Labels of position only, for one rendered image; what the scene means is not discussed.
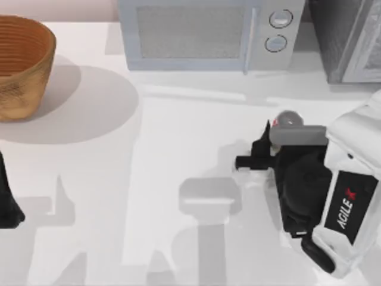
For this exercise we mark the grey and red can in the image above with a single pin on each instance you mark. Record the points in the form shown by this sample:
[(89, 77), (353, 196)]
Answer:
[(288, 118)]

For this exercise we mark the pale microwave oven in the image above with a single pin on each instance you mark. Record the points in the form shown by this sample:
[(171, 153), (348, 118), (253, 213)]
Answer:
[(268, 64)]

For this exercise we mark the round microwave knob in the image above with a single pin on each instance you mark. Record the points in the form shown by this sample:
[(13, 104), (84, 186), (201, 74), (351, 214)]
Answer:
[(280, 18), (276, 43)]

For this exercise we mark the grey cabinet with dark inside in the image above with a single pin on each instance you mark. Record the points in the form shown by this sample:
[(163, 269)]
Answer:
[(333, 44)]

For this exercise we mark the microwave oven door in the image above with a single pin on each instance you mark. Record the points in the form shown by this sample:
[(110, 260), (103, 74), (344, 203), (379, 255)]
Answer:
[(190, 32)]

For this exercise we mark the brown wicker basket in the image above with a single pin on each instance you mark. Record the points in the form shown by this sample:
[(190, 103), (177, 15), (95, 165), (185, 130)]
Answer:
[(23, 74)]

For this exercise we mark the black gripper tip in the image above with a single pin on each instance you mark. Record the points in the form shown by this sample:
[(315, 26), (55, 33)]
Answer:
[(7, 202)]

